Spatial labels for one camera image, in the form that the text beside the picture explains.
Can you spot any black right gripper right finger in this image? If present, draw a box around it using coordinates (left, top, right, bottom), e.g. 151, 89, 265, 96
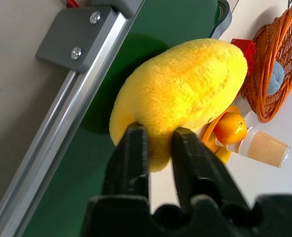
171, 126, 251, 212

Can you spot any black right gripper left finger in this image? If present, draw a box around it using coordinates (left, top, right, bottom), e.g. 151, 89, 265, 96
101, 121, 151, 198

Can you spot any yellow plush toy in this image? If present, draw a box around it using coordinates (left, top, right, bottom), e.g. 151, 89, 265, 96
109, 38, 249, 173

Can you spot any orange toy tangerine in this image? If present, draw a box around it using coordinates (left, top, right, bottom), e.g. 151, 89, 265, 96
214, 113, 248, 145

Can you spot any beige toy cup white lid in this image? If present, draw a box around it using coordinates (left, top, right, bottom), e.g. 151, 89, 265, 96
226, 127, 291, 169

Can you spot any blue plush toy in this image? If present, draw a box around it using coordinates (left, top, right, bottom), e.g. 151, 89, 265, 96
266, 61, 286, 96

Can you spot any red toy brick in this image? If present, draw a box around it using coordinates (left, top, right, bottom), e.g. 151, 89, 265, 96
230, 38, 256, 75

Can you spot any orange wicker basket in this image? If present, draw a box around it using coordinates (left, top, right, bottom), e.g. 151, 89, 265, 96
241, 0, 292, 123

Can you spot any aluminium conveyor side rail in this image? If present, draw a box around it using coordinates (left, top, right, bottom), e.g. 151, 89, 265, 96
0, 9, 146, 237

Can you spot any silver bracket screw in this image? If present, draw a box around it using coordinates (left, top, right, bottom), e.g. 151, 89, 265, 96
70, 46, 83, 61
89, 11, 102, 25

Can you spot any grey rail bracket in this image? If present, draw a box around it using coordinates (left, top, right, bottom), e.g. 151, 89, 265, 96
35, 6, 118, 74

